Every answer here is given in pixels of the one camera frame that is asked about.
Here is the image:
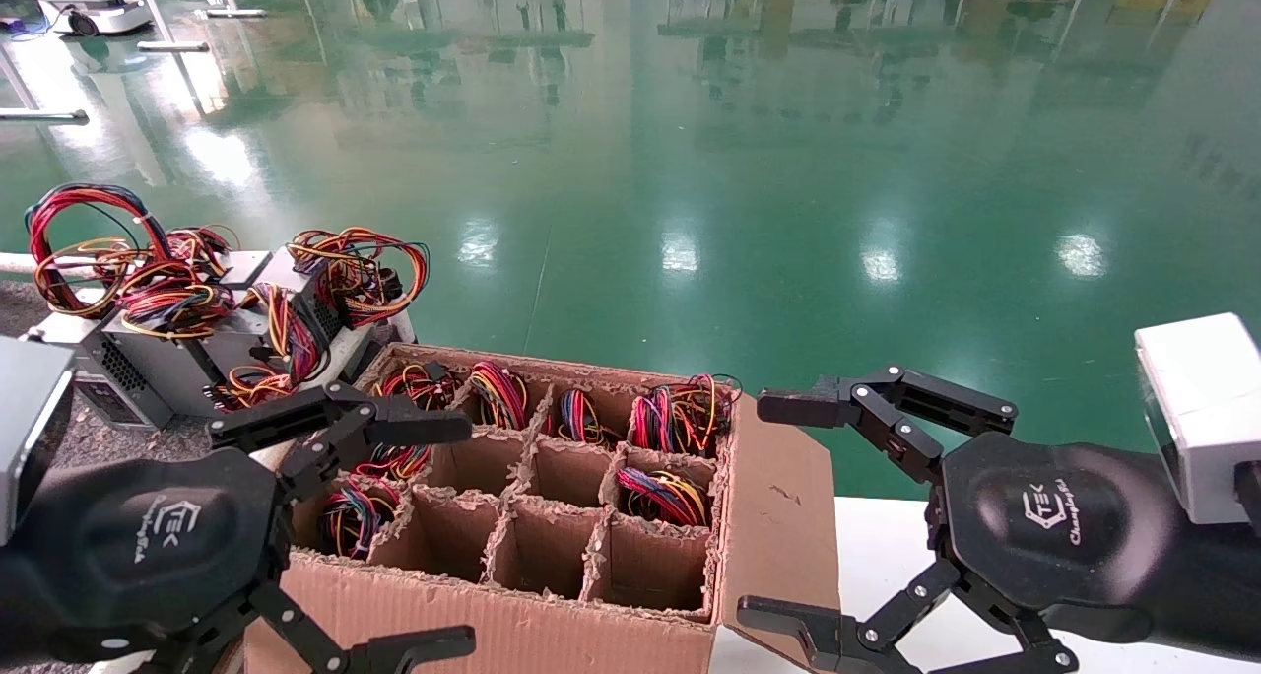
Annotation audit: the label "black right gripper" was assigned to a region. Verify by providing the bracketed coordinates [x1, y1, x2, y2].
[736, 365, 1185, 674]

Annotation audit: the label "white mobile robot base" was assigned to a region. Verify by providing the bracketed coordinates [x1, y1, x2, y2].
[30, 0, 156, 37]

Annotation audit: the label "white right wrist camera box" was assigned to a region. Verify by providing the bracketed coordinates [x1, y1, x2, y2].
[1133, 311, 1261, 527]

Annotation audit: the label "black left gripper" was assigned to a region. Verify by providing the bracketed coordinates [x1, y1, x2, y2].
[0, 379, 478, 674]

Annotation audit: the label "white table frame rail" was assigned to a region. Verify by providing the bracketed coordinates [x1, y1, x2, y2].
[0, 253, 420, 674]

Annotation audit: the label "power supply with coloured wires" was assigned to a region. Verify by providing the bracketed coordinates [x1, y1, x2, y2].
[118, 225, 274, 336]
[316, 478, 404, 562]
[24, 182, 174, 432]
[629, 372, 743, 459]
[266, 227, 432, 362]
[463, 361, 534, 435]
[545, 388, 623, 447]
[616, 465, 713, 530]
[103, 282, 332, 421]
[355, 442, 435, 484]
[379, 361, 461, 411]

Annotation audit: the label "cardboard box with dividers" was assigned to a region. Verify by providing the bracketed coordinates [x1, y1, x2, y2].
[241, 342, 844, 674]

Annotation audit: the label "grey speckled table mat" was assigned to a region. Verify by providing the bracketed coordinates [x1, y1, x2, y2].
[0, 280, 223, 468]

